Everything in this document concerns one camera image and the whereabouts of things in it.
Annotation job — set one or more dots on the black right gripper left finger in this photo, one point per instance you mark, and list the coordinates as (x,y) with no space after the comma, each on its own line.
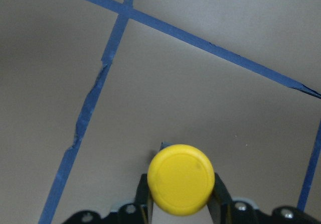
(143,199)

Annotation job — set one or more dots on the yellow push button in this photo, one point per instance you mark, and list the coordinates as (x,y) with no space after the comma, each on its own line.
(181,179)

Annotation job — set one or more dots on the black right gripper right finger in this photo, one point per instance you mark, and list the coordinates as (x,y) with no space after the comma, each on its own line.
(219,203)

